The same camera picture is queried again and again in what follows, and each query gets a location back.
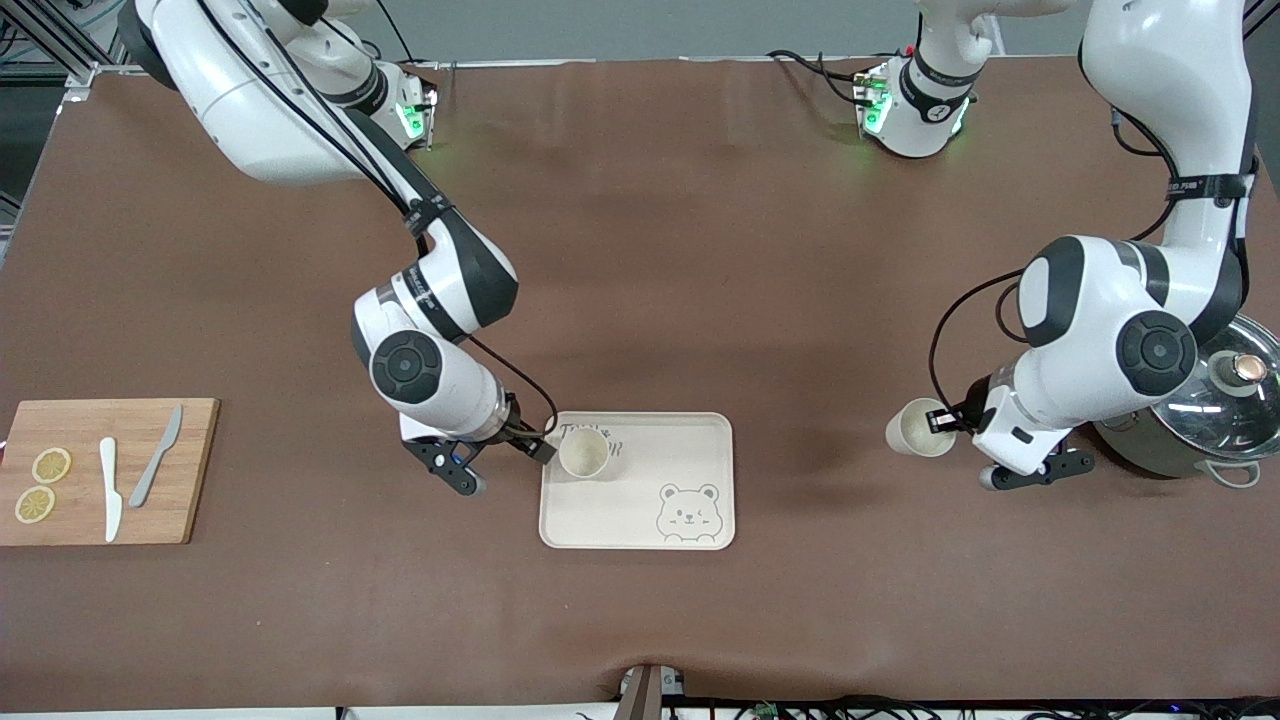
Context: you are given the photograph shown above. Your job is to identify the white IKEA cup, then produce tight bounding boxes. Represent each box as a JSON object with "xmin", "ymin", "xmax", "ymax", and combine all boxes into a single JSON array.
[
  {"xmin": 558, "ymin": 426, "xmax": 612, "ymax": 480},
  {"xmin": 885, "ymin": 398, "xmax": 959, "ymax": 459}
]

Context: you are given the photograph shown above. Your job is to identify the cream bear print tray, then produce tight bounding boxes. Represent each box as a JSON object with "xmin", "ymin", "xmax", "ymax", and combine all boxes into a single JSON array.
[{"xmin": 539, "ymin": 411, "xmax": 736, "ymax": 551}]

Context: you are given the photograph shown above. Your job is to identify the grey-green electric pot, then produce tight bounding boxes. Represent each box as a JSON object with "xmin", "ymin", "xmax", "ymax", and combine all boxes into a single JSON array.
[{"xmin": 1093, "ymin": 315, "xmax": 1280, "ymax": 489}]

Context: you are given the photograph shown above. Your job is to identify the glass pot lid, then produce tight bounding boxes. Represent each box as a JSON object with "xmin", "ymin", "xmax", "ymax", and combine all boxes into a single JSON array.
[{"xmin": 1150, "ymin": 315, "xmax": 1280, "ymax": 461}]

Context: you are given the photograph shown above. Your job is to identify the brown table mat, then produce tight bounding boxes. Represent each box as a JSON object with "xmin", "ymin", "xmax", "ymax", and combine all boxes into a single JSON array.
[{"xmin": 0, "ymin": 55, "xmax": 1280, "ymax": 713}]

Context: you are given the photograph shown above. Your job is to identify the grey plastic knife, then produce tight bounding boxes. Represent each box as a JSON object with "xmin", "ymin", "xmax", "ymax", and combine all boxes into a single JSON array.
[{"xmin": 129, "ymin": 405, "xmax": 184, "ymax": 509}]

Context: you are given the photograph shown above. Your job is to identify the white plastic knife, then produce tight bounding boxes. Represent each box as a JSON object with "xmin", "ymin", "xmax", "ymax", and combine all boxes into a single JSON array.
[{"xmin": 99, "ymin": 437, "xmax": 124, "ymax": 543}]

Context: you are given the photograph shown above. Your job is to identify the bamboo cutting board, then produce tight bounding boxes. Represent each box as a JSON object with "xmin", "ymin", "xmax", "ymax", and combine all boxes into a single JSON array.
[{"xmin": 0, "ymin": 398, "xmax": 221, "ymax": 547}]

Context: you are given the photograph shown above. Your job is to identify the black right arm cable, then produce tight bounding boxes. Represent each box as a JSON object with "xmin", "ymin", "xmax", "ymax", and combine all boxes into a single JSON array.
[{"xmin": 195, "ymin": 0, "xmax": 559, "ymax": 436}]

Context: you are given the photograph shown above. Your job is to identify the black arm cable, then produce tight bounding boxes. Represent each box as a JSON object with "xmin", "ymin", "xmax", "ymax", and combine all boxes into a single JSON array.
[
  {"xmin": 928, "ymin": 105, "xmax": 1186, "ymax": 426},
  {"xmin": 195, "ymin": 0, "xmax": 559, "ymax": 436}
]

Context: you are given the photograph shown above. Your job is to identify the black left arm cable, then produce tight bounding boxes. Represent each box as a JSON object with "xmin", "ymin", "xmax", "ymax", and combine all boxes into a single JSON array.
[{"xmin": 928, "ymin": 105, "xmax": 1186, "ymax": 426}]

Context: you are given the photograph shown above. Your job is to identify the brown camera mount post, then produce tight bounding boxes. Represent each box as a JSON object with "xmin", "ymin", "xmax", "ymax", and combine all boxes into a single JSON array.
[{"xmin": 614, "ymin": 663, "xmax": 687, "ymax": 720}]

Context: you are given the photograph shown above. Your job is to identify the black base power cable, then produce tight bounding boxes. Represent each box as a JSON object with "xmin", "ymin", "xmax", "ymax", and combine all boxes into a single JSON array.
[
  {"xmin": 767, "ymin": 47, "xmax": 873, "ymax": 107},
  {"xmin": 375, "ymin": 0, "xmax": 419, "ymax": 67}
]

